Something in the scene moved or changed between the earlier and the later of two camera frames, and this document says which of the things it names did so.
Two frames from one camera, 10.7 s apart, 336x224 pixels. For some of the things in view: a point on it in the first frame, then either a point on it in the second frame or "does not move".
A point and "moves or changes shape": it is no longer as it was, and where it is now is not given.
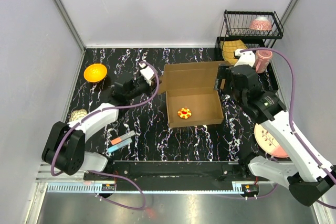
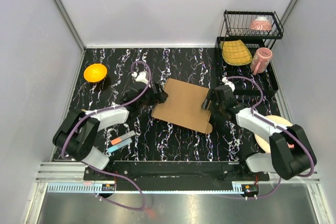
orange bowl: [95, 72] does not move
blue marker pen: [113, 148] does not move
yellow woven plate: [228, 47] does not move
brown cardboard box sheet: [190, 96] moves or changes shape
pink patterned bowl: [261, 23] does not move
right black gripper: [223, 72] -> [211, 96]
